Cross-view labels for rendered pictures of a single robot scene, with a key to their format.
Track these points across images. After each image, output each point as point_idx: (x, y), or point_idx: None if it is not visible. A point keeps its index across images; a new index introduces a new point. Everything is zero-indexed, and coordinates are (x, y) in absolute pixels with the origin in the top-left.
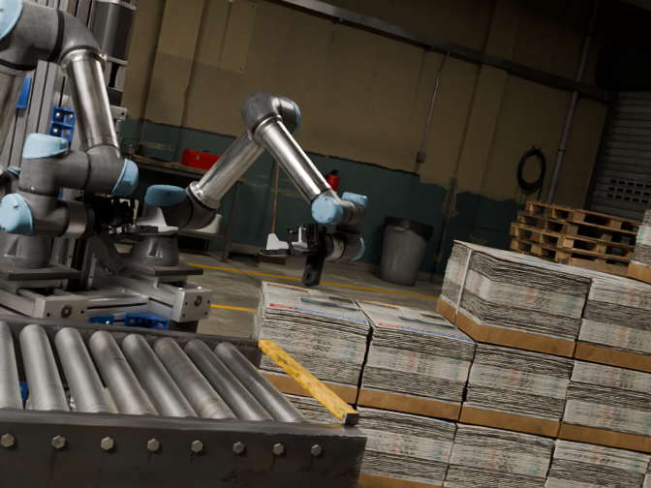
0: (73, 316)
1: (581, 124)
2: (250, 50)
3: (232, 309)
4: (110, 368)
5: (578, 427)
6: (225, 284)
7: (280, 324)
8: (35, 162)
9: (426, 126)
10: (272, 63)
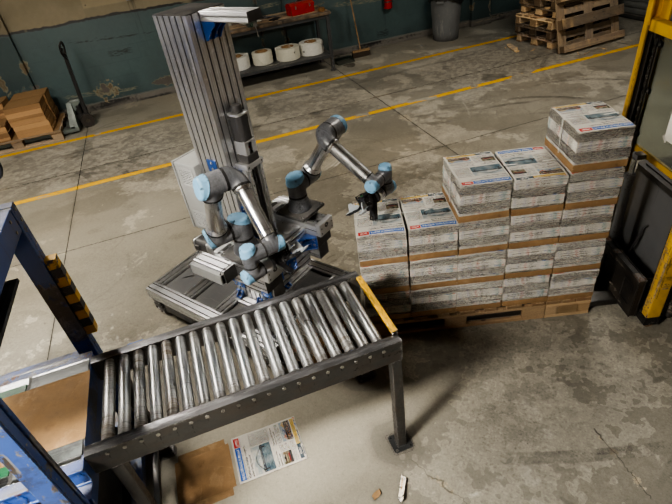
0: (278, 268)
1: None
2: None
3: (346, 120)
4: (304, 327)
5: (517, 243)
6: (338, 95)
7: (365, 242)
8: (246, 260)
9: None
10: None
